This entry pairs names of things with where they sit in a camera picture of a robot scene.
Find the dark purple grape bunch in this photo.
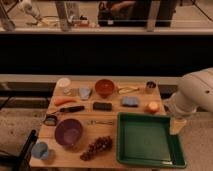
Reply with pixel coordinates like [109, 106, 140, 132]
[80, 136, 112, 161]

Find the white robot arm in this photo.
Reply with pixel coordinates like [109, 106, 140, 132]
[164, 67, 213, 135]

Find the small metal cup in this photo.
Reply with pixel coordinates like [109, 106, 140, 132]
[145, 81, 156, 94]

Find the blue plastic cup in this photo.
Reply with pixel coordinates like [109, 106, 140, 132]
[31, 142, 49, 160]

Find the orange apple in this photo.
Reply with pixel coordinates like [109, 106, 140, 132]
[145, 101, 159, 114]

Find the green plastic tray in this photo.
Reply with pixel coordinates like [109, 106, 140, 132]
[116, 113, 187, 169]

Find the black rectangular sponge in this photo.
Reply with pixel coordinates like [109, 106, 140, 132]
[93, 102, 112, 111]

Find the red-brown bowl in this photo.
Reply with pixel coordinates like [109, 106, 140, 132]
[95, 79, 115, 98]

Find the metal fork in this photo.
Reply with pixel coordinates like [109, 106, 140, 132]
[87, 120, 114, 125]

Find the wooden board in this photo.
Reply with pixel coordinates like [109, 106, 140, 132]
[30, 82, 165, 169]

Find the light blue cloth piece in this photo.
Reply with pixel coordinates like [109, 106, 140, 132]
[79, 86, 92, 100]

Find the purple bowl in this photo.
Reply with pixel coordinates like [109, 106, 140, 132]
[54, 119, 83, 146]

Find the clear jar white lid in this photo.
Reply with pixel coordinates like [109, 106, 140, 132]
[56, 78, 71, 95]

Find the orange carrot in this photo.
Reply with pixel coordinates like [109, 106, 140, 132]
[54, 97, 76, 106]

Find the small black square dish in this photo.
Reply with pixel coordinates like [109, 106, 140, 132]
[43, 115, 58, 126]

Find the person in background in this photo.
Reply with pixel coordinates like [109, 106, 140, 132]
[97, 0, 177, 27]

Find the black handled knife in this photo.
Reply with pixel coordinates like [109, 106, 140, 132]
[50, 105, 85, 115]

